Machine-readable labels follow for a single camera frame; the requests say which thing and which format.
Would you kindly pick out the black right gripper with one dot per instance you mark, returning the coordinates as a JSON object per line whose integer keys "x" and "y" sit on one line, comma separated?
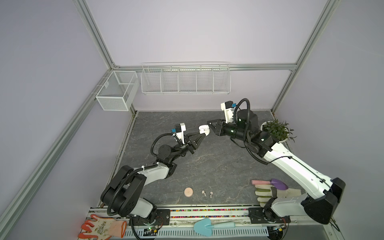
{"x": 221, "y": 124}

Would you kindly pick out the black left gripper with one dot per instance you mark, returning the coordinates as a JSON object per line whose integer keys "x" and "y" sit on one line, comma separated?
{"x": 189, "y": 146}

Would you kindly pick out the white earbud charging case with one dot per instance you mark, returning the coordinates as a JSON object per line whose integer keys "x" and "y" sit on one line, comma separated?
{"x": 204, "y": 129}

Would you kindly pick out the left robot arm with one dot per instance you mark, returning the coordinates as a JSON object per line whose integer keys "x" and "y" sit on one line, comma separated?
{"x": 122, "y": 195}

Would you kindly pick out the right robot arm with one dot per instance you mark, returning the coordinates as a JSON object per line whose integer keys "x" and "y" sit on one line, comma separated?
{"x": 322, "y": 194}

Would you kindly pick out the pink earbud charging case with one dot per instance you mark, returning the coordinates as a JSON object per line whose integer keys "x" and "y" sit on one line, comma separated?
{"x": 188, "y": 192}

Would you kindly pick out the potted green plant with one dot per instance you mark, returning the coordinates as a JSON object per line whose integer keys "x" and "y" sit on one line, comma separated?
{"x": 279, "y": 130}

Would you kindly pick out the purple pink garden trowel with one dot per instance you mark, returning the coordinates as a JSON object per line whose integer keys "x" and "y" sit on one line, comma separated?
{"x": 279, "y": 185}

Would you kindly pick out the teal garden trowel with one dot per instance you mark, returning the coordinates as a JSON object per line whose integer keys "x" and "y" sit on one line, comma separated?
{"x": 205, "y": 227}

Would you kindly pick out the white mesh box basket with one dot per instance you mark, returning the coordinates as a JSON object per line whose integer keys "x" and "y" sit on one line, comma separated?
{"x": 118, "y": 91}

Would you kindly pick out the green circuit board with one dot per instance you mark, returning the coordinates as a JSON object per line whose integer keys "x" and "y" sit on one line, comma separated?
{"x": 150, "y": 232}

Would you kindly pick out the red white work glove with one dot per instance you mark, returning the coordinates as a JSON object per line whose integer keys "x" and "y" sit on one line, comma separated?
{"x": 102, "y": 228}

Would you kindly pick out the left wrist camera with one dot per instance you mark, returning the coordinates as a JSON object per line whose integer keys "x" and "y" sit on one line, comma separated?
{"x": 178, "y": 133}

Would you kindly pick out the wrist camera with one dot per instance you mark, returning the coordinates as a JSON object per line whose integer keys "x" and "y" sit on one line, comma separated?
{"x": 228, "y": 108}
{"x": 178, "y": 133}

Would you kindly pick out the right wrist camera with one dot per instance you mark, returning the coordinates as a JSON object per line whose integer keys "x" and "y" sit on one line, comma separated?
{"x": 228, "y": 108}

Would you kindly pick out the white wire shelf basket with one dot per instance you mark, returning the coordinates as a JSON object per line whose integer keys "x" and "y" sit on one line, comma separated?
{"x": 186, "y": 78}

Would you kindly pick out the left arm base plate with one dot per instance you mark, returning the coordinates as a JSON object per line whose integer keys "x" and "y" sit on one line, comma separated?
{"x": 161, "y": 217}

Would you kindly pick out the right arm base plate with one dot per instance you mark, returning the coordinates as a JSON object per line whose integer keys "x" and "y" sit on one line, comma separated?
{"x": 259, "y": 215}

